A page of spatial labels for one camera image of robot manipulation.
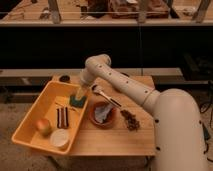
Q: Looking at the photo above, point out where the dark brown crumb pile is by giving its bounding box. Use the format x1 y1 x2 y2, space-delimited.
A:
121 110 140 131

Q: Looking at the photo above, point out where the wooden table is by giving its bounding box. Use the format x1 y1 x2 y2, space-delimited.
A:
31 74 158 158

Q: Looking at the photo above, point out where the small dark cup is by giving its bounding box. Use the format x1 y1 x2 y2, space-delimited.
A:
59 75 70 83

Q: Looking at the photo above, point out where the orange terracotta bowl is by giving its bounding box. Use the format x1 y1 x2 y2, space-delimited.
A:
88 101 116 129

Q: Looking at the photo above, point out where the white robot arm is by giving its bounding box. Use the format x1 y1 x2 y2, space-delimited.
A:
79 54 209 171

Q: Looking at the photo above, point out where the red yellow apple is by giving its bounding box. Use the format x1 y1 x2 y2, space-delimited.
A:
36 118 52 136

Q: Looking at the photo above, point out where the white round lid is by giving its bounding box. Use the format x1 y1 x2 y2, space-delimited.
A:
50 129 69 149

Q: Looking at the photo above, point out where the yellow plastic bin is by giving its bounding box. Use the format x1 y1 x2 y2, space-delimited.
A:
11 81 88 155

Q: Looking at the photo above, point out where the green sponge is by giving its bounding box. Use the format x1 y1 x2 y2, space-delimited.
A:
69 95 87 108

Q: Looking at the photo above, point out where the dark red striped bar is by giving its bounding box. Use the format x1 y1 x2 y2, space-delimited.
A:
57 107 69 129

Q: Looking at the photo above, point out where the grey blue towel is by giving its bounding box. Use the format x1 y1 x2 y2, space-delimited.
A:
94 104 113 123

